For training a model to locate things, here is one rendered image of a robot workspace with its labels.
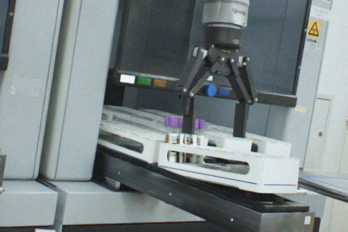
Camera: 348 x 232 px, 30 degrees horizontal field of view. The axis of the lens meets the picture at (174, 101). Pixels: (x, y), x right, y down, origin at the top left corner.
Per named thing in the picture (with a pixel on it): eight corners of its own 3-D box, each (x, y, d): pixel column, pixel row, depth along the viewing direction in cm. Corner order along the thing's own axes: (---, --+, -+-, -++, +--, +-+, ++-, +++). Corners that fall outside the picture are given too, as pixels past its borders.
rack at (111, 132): (78, 142, 159) (83, 117, 159) (113, 144, 165) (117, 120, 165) (148, 169, 136) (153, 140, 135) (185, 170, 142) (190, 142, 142)
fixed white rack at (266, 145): (193, 143, 196) (196, 123, 196) (217, 145, 202) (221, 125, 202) (263, 164, 173) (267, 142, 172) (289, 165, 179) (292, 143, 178)
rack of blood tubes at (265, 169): (155, 172, 134) (158, 142, 134) (192, 173, 140) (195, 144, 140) (259, 192, 111) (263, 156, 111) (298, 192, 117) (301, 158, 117)
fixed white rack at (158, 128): (107, 138, 177) (111, 115, 177) (138, 140, 183) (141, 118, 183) (174, 160, 154) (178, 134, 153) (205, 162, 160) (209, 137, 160)
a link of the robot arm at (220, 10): (259, 1, 128) (256, 31, 128) (227, 5, 136) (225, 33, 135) (225, -7, 123) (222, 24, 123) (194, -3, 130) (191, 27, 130)
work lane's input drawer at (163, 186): (61, 166, 161) (66, 130, 161) (108, 168, 170) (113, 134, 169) (274, 264, 104) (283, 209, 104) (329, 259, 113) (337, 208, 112)
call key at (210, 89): (203, 95, 160) (205, 83, 160) (212, 96, 162) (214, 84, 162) (206, 96, 159) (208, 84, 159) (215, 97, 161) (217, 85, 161)
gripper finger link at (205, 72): (226, 60, 127) (223, 54, 126) (193, 99, 122) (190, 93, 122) (213, 60, 130) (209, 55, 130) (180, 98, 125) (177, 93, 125)
